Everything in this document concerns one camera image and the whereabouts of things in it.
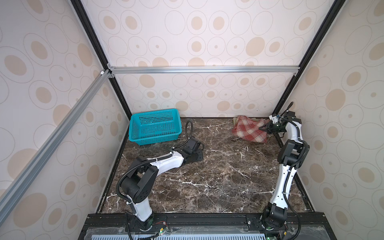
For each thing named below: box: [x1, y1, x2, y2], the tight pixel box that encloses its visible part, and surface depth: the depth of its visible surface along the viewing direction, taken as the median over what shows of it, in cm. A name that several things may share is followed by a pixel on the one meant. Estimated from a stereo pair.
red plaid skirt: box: [232, 115, 270, 143], surface depth 107 cm
